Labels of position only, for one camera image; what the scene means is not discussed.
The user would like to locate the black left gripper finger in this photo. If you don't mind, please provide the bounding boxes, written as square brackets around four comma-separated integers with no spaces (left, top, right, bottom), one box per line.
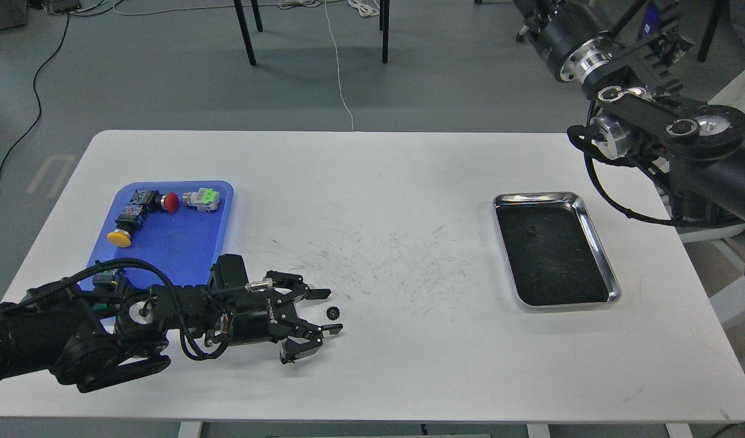
[266,271,331,305]
[279,324,344,365]

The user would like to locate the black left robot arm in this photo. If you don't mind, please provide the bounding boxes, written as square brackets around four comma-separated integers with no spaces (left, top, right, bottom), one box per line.
[0,254,343,393]

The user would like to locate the black floor cable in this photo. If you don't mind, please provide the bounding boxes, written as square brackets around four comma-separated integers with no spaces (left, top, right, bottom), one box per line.
[0,0,105,207]

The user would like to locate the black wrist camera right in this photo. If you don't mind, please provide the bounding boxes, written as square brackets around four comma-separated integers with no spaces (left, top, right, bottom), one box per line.
[637,1,694,67]

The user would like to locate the green push button switch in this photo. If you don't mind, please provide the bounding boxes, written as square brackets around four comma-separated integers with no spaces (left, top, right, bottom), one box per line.
[92,268,127,310]

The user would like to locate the red push button switch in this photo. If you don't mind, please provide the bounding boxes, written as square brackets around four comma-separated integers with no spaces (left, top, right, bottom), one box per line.
[128,189,181,214]

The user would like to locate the white floor cable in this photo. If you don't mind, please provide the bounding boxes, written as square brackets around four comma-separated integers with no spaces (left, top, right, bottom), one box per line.
[279,0,380,133]

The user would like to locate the yellow push button switch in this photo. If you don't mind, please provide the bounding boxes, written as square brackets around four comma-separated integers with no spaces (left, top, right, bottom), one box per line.
[107,203,146,248]

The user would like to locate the black chair leg left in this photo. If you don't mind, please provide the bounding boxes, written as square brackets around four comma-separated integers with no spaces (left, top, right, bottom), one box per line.
[233,0,264,66]

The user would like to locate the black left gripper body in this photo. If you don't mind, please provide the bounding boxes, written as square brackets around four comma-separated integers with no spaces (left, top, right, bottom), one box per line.
[226,290,300,346]

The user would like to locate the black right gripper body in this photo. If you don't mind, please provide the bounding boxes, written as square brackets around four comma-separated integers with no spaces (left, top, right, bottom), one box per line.
[514,1,612,83]

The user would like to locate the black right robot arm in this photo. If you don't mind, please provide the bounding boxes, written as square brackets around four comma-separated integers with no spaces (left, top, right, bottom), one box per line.
[514,1,745,228]

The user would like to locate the blue plastic tray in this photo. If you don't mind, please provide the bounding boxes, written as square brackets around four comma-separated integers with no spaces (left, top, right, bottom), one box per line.
[86,180,234,286]

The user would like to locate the steel tray with black mat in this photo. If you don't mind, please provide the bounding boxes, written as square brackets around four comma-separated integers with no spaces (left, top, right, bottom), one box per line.
[493,192,622,310]

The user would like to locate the grey switch with green label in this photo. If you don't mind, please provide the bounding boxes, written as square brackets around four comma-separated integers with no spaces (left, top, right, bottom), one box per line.
[181,187,220,212]

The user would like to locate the black chair leg right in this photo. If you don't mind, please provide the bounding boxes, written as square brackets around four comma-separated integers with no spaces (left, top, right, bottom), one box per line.
[379,0,390,64]

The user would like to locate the small black gear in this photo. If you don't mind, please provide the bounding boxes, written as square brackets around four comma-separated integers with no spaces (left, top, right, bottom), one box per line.
[326,306,341,321]

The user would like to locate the black chair leg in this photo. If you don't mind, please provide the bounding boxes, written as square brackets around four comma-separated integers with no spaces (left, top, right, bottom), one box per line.
[233,0,264,66]
[379,0,390,64]

